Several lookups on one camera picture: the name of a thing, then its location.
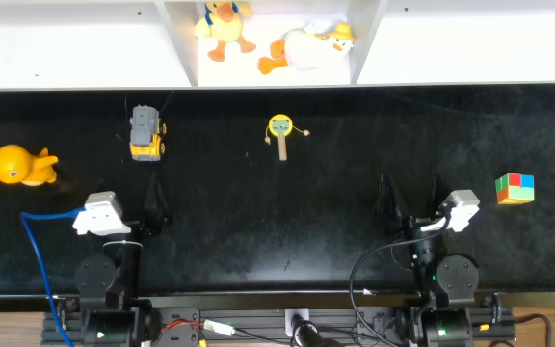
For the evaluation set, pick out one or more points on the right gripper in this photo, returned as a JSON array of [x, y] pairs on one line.
[[414, 225]]

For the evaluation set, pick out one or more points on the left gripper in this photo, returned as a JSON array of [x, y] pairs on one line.
[[145, 227]]

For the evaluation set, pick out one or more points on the grey and yellow toy truck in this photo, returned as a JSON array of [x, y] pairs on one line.
[[145, 130]]

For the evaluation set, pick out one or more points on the many-coloured puzzle cube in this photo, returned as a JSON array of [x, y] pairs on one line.
[[513, 190]]

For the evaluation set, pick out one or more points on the yellow rubber duck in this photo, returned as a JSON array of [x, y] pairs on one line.
[[12, 164]]

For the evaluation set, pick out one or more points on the yellow wooden rattle drum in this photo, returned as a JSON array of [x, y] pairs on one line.
[[282, 144]]

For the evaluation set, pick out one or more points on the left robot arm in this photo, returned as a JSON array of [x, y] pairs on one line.
[[95, 275]]

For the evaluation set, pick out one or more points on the white shelf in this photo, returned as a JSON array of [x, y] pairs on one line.
[[65, 48]]

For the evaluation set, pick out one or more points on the white plush duck with hat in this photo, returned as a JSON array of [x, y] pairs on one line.
[[306, 50]]

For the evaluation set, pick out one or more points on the yellow plush duck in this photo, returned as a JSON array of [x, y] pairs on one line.
[[224, 29]]

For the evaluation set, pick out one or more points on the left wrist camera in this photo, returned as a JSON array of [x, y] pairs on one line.
[[101, 214]]

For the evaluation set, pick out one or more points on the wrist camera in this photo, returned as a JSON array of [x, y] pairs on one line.
[[101, 214], [461, 205]]

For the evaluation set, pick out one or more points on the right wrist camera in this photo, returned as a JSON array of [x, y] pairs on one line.
[[461, 205]]

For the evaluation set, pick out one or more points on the mounting rail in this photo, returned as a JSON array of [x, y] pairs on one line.
[[268, 320]]

